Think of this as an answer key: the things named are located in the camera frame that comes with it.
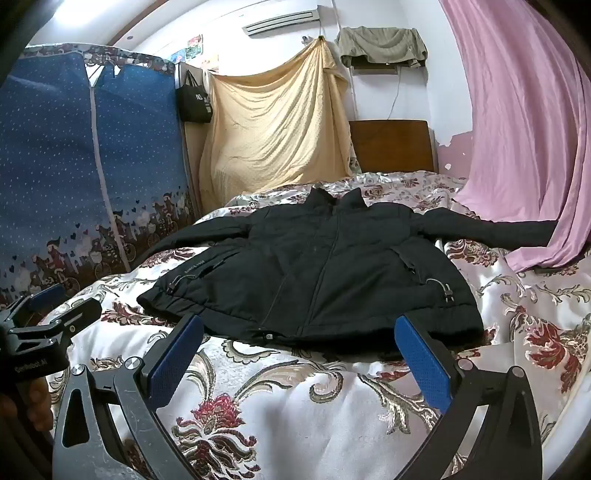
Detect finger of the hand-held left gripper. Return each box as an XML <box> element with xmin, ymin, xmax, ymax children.
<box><xmin>48</xmin><ymin>296</ymin><xmax>103</xmax><ymax>344</ymax></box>
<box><xmin>8</xmin><ymin>282</ymin><xmax>66</xmax><ymax>324</ymax></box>

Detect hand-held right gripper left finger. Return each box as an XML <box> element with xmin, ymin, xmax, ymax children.
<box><xmin>53</xmin><ymin>314</ymin><xmax>206</xmax><ymax>480</ymax></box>

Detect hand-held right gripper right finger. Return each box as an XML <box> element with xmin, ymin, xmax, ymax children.
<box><xmin>394</xmin><ymin>314</ymin><xmax>543</xmax><ymax>480</ymax></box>

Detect black jacket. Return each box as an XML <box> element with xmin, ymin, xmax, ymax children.
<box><xmin>137</xmin><ymin>187</ymin><xmax>557</xmax><ymax>358</ymax></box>

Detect person's left hand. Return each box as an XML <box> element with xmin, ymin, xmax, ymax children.
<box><xmin>0</xmin><ymin>378</ymin><xmax>54</xmax><ymax>433</ymax></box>

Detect floral satin bedspread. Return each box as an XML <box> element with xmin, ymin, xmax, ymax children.
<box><xmin>37</xmin><ymin>171</ymin><xmax>591</xmax><ymax>480</ymax></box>

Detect wooden headboard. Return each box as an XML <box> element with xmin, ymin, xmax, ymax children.
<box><xmin>348</xmin><ymin>120</ymin><xmax>439</xmax><ymax>176</ymax></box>

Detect black hanging bag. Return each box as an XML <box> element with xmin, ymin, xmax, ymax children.
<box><xmin>178</xmin><ymin>69</ymin><xmax>214</xmax><ymax>124</ymax></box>

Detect beige hanging cloth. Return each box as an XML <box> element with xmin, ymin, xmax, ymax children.
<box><xmin>198</xmin><ymin>37</ymin><xmax>356</xmax><ymax>215</ymax></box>

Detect olive green hanging cloth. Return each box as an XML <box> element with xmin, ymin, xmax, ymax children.
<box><xmin>335</xmin><ymin>27</ymin><xmax>428</xmax><ymax>70</ymax></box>

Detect white air conditioner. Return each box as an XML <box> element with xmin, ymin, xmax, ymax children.
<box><xmin>242</xmin><ymin>4</ymin><xmax>321</xmax><ymax>38</ymax></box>

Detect white wall cable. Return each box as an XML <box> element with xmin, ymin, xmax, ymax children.
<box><xmin>385</xmin><ymin>69</ymin><xmax>402</xmax><ymax>121</ymax></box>

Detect colourful wall posters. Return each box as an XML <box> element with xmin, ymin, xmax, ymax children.
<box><xmin>171</xmin><ymin>34</ymin><xmax>220</xmax><ymax>70</ymax></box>

